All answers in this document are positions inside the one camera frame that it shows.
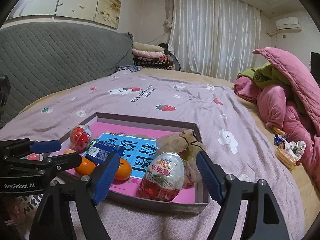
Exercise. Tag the pink strawberry printed blanket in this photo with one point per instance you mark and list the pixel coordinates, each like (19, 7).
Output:
(150, 100)

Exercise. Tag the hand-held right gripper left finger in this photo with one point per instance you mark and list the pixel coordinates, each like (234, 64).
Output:
(107, 175)

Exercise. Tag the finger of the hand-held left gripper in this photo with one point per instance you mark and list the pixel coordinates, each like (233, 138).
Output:
(47, 146)
(62, 161)

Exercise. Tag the white air conditioner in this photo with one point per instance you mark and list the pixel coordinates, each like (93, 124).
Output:
(287, 24)

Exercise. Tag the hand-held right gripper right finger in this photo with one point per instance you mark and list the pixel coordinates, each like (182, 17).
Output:
(208, 177)

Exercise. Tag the dark clothing pile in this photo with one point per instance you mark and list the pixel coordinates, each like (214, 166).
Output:
(165, 47)

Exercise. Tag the beige organza scrunchie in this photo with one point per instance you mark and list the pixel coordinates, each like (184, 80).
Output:
(172, 142)

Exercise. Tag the black television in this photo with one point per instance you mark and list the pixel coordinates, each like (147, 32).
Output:
(315, 65)

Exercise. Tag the beige curtain tieback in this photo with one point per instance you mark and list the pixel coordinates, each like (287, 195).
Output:
(168, 23)

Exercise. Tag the pink quilt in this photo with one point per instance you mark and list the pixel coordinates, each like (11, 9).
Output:
(287, 65)

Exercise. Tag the pink and blue book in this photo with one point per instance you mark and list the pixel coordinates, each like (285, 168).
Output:
(145, 152)

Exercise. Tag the stack of folded blankets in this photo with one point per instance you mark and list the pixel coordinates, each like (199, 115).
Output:
(147, 55)

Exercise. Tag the dark patterned cloth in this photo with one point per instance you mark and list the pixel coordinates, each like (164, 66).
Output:
(130, 68)

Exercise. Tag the blue snack packet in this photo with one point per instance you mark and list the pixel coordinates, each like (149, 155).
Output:
(102, 152)

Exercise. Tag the floral wall mural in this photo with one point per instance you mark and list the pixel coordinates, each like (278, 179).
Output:
(82, 2)

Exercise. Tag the white curtain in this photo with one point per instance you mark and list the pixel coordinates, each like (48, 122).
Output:
(215, 30)

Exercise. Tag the grey shallow cardboard box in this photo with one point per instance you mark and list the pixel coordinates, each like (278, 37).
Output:
(162, 206)

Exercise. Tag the plastic-wrapped toy egg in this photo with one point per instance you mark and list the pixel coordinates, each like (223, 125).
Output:
(80, 137)
(162, 175)

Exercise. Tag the blue candy wrapper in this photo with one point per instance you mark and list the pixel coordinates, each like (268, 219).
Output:
(280, 138)

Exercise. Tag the grey quilted headboard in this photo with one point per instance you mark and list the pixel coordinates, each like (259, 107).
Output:
(62, 55)

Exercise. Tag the white floral scrunchie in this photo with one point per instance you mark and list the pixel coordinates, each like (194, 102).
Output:
(296, 148)

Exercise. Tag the beige walnut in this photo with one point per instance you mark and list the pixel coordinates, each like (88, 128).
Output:
(69, 152)

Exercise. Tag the green blanket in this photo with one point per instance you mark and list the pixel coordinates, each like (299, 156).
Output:
(265, 75)

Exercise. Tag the orange tangerine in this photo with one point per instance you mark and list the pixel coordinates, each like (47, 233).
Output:
(123, 171)
(85, 167)

